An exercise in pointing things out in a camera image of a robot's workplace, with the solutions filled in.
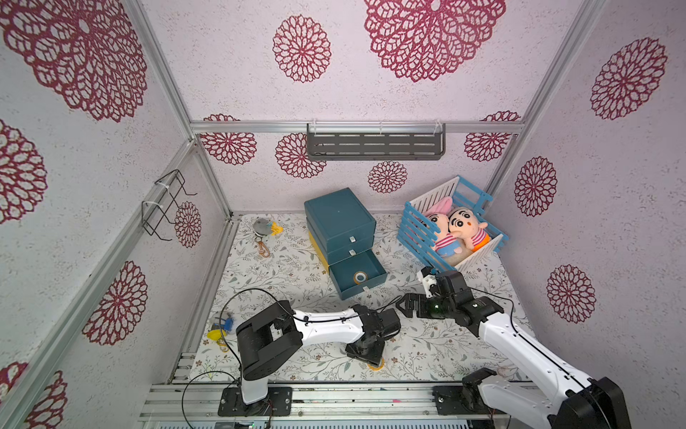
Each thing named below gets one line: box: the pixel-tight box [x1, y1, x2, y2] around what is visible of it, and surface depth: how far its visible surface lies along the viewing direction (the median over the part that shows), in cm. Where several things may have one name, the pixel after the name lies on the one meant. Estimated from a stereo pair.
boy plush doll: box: [447, 206, 491, 253], surface depth 100 cm
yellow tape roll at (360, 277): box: [352, 270, 369, 286], surface depth 101 cm
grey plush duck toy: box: [252, 217, 285, 236], surface depth 112 cm
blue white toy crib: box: [396, 175, 509, 272], surface depth 101 cm
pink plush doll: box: [425, 196, 464, 256], surface depth 99 cm
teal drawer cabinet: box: [304, 187, 388, 301], surface depth 95 cm
